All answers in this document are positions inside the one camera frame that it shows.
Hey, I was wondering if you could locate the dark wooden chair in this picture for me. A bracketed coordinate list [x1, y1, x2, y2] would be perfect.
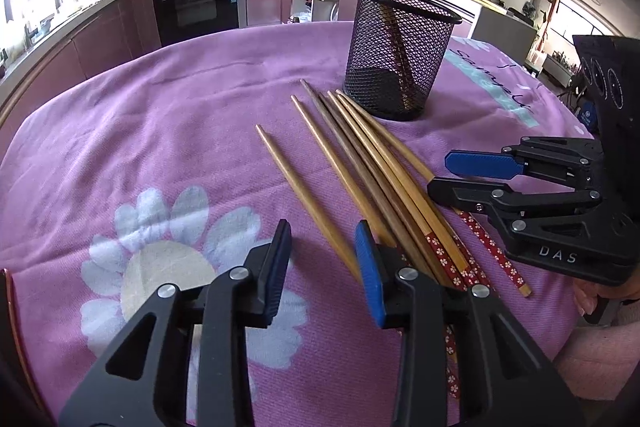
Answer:
[0, 268, 38, 427]

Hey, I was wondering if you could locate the blue box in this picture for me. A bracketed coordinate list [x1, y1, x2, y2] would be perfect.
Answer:
[575, 102, 599, 134]

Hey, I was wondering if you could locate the pink floral tablecloth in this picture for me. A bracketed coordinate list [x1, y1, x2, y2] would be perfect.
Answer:
[0, 21, 601, 427]

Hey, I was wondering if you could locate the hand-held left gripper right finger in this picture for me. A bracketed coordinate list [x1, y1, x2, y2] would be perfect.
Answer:
[354, 221, 583, 427]

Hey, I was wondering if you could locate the person's right hand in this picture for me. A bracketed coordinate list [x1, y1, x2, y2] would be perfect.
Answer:
[572, 274, 640, 323]

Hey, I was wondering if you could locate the black mesh utensil holder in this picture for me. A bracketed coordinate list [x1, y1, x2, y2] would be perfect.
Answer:
[342, 0, 463, 122]

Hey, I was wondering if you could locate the black built-in oven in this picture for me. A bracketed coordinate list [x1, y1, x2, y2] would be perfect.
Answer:
[150, 0, 239, 48]

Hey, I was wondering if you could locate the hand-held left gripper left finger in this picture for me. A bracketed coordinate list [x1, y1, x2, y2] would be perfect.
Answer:
[59, 219, 293, 427]

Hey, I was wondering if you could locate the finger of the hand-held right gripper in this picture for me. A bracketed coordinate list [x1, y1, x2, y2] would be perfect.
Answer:
[427, 177, 601, 253]
[445, 137, 603, 185]

